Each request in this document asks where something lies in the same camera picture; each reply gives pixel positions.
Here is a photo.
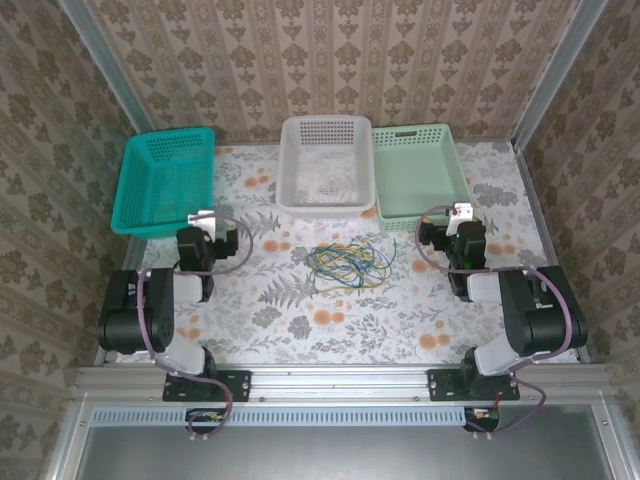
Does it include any thin yellow cable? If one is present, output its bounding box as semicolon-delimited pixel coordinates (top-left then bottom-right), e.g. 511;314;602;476
312;238;389;296
319;237;387;286

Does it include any teal plastic mesh basket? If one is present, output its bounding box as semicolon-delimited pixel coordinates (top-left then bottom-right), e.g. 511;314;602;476
110;126;217;242

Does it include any mint green plastic basket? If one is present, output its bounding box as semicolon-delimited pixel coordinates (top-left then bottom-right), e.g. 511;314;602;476
370;123;472;234

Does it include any white plastic mesh basket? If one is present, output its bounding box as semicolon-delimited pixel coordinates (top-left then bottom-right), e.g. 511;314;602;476
275;115;377;220

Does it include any small black circuit board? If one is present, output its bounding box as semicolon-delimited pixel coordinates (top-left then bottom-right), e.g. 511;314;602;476
185;407;234;435
463;406;501;434

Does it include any grey metal panel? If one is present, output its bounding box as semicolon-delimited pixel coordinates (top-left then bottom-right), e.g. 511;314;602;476
47;399;631;480

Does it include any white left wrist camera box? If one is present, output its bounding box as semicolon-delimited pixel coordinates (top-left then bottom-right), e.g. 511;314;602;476
187;210;218;240

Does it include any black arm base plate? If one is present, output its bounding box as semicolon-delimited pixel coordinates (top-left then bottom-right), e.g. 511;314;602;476
162;368;252;403
427;368;522;403

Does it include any aluminium mounting rail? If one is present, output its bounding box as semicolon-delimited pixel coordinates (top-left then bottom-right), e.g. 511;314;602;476
73;363;610;402

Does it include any grey slotted cable duct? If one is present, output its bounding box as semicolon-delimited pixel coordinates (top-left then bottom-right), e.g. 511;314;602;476
91;405;466;428

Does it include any aluminium frame post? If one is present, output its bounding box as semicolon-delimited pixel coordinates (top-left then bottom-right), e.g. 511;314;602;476
513;0;610;151
55;0;154;134

